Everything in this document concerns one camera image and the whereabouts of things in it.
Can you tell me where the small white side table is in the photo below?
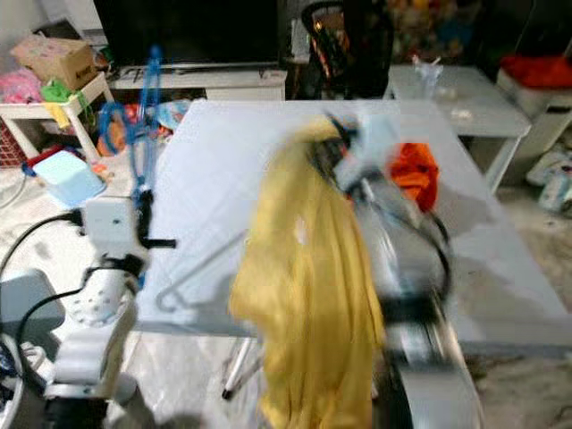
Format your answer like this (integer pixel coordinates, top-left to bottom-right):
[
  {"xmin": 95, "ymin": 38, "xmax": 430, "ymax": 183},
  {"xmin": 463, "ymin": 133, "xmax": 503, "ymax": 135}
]
[{"xmin": 0, "ymin": 73, "xmax": 113, "ymax": 162}]

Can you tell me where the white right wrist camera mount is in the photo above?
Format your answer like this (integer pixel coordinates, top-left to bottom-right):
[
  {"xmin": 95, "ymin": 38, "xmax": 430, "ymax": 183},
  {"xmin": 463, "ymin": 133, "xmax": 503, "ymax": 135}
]
[{"xmin": 349, "ymin": 112, "xmax": 403, "ymax": 184}]

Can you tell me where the short black left arm cable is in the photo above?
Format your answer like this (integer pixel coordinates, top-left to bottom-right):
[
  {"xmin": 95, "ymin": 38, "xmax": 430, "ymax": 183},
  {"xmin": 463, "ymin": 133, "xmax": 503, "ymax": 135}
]
[{"xmin": 11, "ymin": 286, "xmax": 77, "ymax": 399}]

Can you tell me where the light blue plastic box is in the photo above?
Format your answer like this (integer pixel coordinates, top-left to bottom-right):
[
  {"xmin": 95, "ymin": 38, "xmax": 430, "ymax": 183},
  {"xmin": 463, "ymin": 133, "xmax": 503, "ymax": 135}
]
[{"xmin": 36, "ymin": 148, "xmax": 108, "ymax": 208}]

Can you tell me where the white television stand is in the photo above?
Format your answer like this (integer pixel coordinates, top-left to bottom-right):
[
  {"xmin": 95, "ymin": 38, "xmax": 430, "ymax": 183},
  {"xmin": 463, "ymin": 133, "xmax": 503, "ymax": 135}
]
[{"xmin": 103, "ymin": 64, "xmax": 287, "ymax": 101}]

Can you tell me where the black office chair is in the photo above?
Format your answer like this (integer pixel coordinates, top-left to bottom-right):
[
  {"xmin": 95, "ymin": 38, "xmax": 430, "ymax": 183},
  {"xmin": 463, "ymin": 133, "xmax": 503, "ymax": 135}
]
[{"xmin": 299, "ymin": 0, "xmax": 394, "ymax": 99}]

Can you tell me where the mustard yellow garment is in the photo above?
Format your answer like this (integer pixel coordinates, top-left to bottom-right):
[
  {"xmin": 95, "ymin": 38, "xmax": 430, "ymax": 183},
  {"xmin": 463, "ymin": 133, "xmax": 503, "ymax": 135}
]
[{"xmin": 228, "ymin": 116, "xmax": 387, "ymax": 429}]

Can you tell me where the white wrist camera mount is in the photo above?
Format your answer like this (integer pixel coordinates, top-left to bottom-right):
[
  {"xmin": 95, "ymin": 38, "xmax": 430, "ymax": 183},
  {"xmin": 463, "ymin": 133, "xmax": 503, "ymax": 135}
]
[
  {"xmin": 83, "ymin": 197, "xmax": 141, "ymax": 260},
  {"xmin": 349, "ymin": 112, "xmax": 403, "ymax": 184}
]

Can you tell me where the black television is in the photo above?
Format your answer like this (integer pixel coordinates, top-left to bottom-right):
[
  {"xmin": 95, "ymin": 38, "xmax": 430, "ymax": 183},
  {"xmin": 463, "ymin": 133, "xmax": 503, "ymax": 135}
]
[{"xmin": 94, "ymin": 0, "xmax": 282, "ymax": 68}]

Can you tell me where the white low table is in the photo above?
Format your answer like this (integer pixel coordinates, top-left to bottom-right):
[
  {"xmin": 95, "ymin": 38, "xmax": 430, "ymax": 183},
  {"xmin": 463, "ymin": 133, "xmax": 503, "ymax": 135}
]
[{"xmin": 386, "ymin": 64, "xmax": 533, "ymax": 189}]

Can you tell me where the blue plastic clothes hanger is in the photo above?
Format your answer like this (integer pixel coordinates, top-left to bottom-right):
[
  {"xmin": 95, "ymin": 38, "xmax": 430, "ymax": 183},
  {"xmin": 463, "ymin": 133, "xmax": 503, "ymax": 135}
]
[{"xmin": 98, "ymin": 45, "xmax": 166, "ymax": 208}]

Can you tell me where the pink bag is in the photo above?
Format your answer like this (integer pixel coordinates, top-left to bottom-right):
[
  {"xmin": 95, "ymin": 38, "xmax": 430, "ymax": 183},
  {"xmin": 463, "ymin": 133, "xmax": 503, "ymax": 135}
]
[{"xmin": 0, "ymin": 70, "xmax": 46, "ymax": 105}]

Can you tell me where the grey laundry basket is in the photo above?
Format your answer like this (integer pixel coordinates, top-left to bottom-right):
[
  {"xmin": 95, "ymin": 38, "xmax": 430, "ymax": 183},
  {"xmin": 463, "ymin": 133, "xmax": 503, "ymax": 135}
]
[{"xmin": 0, "ymin": 332, "xmax": 55, "ymax": 429}]

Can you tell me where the grey stool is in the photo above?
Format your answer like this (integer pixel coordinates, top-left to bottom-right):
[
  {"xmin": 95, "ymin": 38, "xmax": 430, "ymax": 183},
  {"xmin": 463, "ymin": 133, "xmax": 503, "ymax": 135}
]
[{"xmin": 0, "ymin": 268, "xmax": 55, "ymax": 339}]

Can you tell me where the red cushion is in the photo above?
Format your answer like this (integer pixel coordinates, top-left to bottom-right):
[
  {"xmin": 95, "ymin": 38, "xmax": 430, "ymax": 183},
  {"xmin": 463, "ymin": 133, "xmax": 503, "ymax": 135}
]
[{"xmin": 500, "ymin": 54, "xmax": 572, "ymax": 88}]

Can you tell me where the cardboard box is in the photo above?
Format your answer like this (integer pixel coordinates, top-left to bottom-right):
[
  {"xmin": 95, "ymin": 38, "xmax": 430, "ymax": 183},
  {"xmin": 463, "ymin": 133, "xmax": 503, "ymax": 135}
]
[{"xmin": 11, "ymin": 34, "xmax": 95, "ymax": 90}]

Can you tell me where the long black left arm cable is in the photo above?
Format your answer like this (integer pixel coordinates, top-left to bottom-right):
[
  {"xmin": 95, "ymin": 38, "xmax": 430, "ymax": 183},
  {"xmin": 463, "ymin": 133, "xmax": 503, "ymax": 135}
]
[{"xmin": 0, "ymin": 213, "xmax": 92, "ymax": 278}]

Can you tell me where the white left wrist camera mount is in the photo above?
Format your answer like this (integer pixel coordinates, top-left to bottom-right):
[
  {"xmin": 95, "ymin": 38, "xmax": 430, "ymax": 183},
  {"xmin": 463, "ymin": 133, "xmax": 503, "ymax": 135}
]
[{"xmin": 83, "ymin": 197, "xmax": 141, "ymax": 260}]

